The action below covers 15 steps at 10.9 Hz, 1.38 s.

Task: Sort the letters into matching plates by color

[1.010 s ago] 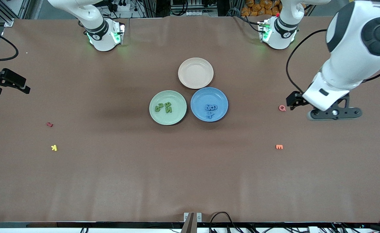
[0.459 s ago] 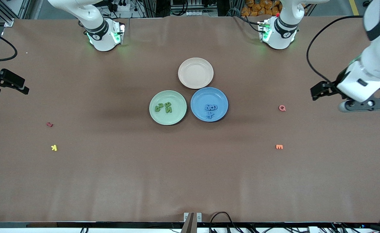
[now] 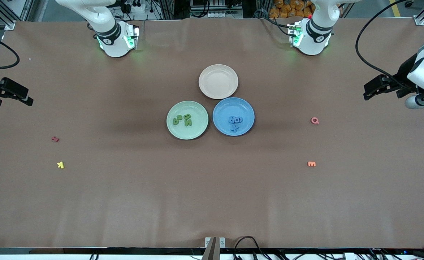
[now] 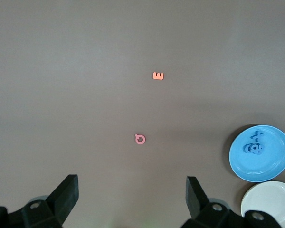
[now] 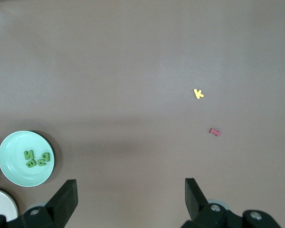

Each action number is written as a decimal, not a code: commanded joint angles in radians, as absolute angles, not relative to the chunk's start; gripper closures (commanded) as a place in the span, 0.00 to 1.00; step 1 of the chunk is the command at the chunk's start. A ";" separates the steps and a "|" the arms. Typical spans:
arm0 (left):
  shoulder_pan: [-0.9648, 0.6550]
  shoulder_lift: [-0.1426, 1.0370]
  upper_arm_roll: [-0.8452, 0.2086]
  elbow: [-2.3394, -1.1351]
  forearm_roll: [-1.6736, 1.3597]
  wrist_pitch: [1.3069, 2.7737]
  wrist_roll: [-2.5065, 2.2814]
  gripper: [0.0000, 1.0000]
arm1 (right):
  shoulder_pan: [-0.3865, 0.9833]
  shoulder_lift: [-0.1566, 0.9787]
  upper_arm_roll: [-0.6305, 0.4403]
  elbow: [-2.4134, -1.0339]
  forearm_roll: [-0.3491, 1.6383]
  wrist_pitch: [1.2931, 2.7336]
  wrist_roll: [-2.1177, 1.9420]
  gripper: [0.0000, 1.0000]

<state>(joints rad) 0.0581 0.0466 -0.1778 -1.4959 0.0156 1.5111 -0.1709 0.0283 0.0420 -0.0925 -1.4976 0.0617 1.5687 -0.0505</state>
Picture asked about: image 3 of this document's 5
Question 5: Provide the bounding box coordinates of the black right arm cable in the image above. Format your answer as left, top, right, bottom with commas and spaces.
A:
0, 31, 20, 70

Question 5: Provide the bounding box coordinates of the pile of orange items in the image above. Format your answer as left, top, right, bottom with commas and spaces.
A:
269, 0, 313, 19

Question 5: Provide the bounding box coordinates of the brown table cover mat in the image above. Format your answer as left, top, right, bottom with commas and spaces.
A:
0, 17, 424, 250

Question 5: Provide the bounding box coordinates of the pale pink plate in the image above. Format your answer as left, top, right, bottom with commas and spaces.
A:
199, 64, 239, 100

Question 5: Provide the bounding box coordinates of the grey metal bracket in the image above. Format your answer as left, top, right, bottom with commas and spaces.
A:
205, 237, 226, 250

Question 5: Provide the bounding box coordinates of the black table edge rail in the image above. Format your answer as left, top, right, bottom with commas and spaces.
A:
0, 247, 424, 255

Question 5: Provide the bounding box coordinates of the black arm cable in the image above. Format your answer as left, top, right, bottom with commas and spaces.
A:
355, 0, 416, 89
0, 31, 20, 70

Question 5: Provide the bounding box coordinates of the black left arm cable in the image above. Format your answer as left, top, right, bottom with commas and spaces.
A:
355, 0, 416, 89

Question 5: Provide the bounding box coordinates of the black looped cable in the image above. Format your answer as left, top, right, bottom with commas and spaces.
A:
233, 236, 270, 260

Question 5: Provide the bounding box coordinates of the blue plate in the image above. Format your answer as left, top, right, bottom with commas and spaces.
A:
212, 97, 255, 137

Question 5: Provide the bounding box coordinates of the light green plate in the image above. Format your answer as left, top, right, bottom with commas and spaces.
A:
166, 100, 209, 140

